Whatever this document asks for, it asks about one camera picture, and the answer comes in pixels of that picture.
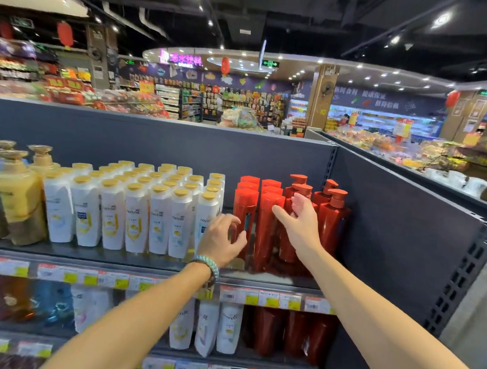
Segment person's right hand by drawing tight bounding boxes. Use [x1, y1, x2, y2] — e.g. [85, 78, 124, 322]
[269, 191, 326, 262]

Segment person's left hand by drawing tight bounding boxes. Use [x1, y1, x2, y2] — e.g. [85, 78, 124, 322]
[196, 212, 250, 270]

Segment person's right forearm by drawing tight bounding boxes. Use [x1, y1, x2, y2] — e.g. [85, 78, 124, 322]
[294, 244, 487, 369]

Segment person's left forearm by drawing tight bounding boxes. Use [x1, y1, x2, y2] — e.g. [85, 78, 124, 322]
[39, 253, 215, 369]

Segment group of red flat-cap bottles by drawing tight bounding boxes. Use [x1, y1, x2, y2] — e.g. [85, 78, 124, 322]
[229, 175, 288, 274]

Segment red pump bottle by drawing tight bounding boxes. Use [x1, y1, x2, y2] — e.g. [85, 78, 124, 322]
[316, 188, 353, 257]
[284, 173, 309, 200]
[311, 178, 340, 209]
[278, 182, 314, 265]

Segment white shampoo bottle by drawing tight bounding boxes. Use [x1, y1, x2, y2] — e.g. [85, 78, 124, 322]
[168, 297, 196, 351]
[215, 302, 245, 356]
[68, 285, 115, 336]
[193, 300, 221, 359]

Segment dark red bottle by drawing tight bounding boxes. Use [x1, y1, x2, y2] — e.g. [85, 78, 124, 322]
[251, 307, 287, 358]
[283, 310, 311, 358]
[306, 313, 340, 367]

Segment group of white shampoo bottles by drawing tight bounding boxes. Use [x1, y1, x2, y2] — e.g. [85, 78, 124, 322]
[39, 156, 227, 262]

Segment heap of bagged goods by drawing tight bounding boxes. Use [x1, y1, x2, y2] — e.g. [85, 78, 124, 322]
[218, 105, 262, 131]

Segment brown store pillar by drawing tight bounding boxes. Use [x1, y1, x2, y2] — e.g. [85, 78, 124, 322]
[306, 63, 340, 131]

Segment grey metal shelf unit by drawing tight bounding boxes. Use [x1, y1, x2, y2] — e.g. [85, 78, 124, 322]
[0, 95, 487, 369]

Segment refrigerated display case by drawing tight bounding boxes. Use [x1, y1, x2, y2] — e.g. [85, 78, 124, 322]
[326, 104, 444, 141]

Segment display of packaged snacks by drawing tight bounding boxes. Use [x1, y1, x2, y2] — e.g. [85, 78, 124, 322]
[326, 124, 487, 181]

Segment background goods shelves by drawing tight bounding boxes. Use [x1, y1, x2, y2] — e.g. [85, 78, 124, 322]
[152, 83, 291, 130]

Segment group of white containers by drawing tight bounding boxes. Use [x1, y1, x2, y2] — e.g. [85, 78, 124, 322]
[422, 167, 487, 199]

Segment pink neon sign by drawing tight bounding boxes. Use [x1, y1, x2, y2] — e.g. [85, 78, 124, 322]
[158, 48, 204, 70]

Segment display of red packaged goods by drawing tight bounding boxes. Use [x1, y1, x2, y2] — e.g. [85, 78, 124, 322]
[0, 72, 173, 119]

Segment yellow bottle with gold pump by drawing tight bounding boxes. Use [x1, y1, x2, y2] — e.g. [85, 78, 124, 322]
[25, 144, 62, 180]
[0, 149, 53, 248]

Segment grey store pillar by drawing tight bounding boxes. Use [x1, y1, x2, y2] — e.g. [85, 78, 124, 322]
[82, 24, 121, 91]

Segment turquoise bead bracelet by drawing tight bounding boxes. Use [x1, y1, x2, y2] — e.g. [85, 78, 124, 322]
[188, 254, 222, 289]

